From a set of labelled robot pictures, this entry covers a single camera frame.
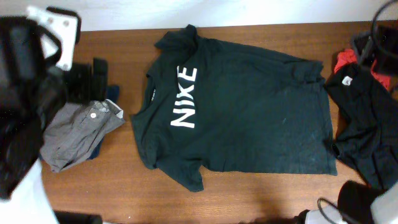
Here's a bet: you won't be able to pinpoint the dark green Nike t-shirt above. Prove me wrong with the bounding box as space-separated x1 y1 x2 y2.
131 25 337 192

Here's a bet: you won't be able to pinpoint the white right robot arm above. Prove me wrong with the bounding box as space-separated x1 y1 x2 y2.
295 26 397 223

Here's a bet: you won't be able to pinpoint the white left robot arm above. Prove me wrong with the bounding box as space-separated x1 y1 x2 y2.
1 6 108 223

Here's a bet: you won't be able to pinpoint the navy blue folded garment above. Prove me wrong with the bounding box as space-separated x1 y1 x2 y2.
87 84 121 161

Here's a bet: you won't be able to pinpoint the red garment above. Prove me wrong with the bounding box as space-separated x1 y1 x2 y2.
333 49 391 90

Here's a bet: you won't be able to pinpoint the grey folded shorts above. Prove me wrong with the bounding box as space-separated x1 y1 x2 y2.
40 99 125 173

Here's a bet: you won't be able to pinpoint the black garment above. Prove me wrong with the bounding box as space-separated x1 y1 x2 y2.
325 63 397 190

